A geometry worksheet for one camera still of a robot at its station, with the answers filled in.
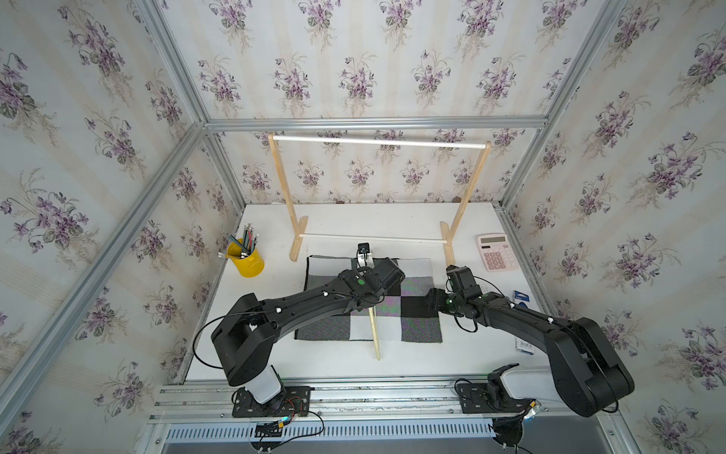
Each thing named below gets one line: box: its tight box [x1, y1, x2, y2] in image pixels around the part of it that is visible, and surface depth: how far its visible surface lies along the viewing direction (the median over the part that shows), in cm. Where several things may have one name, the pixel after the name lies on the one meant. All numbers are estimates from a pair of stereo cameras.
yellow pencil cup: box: [224, 242, 266, 279], surface depth 95 cm
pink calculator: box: [476, 232, 519, 272], surface depth 104 cm
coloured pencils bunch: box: [226, 223, 260, 260], surface depth 95 cm
